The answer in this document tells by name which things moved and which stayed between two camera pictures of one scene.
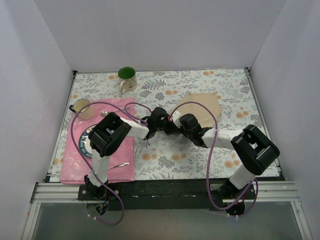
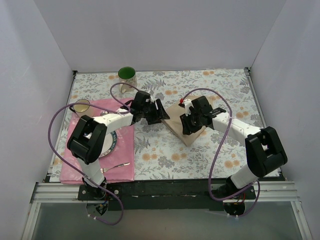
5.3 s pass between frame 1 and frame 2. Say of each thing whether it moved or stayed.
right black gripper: moved
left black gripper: moved
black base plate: stayed
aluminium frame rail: stayed
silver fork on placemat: stayed
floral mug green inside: stayed
